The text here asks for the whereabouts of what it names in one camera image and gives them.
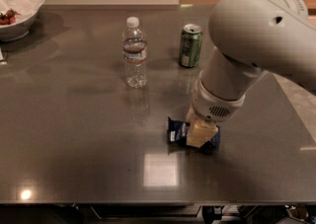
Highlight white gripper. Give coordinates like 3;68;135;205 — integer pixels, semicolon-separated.
186;78;246;148

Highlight blue rxbar wrapper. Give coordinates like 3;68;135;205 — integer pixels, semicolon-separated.
167;117;220;149

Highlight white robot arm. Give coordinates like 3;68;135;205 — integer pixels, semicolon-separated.
186;0;316;148

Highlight clear plastic water bottle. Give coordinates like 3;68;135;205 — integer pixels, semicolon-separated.
122;17;148;88

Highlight green soda can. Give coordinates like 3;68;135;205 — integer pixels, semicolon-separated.
179;24;202;68

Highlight white bowl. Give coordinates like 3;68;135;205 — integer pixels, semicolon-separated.
0;10;39;41

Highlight red strawberries in bowl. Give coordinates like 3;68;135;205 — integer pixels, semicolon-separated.
0;9;18;26

